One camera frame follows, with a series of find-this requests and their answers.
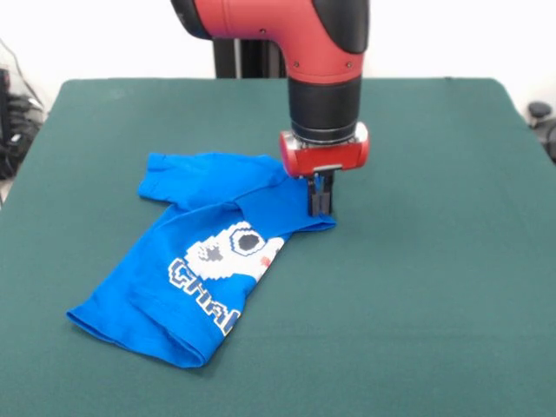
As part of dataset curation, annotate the dark green table cloth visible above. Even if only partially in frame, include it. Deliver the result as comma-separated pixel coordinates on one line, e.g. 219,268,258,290
0,76,556,417

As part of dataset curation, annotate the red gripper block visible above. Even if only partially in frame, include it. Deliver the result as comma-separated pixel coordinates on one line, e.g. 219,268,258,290
278,122,371,217

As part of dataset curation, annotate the blue shirt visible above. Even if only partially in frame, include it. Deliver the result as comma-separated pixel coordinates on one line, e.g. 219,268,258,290
65,151,338,369

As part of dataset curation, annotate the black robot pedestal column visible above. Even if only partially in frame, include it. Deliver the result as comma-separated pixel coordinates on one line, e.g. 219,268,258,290
211,36,290,80

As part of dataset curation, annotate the black cable pile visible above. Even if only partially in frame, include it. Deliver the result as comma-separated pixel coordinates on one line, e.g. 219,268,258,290
0,67,48,182

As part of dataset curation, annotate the grey stand foot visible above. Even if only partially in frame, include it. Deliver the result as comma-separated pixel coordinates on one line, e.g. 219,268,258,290
526,101,556,165

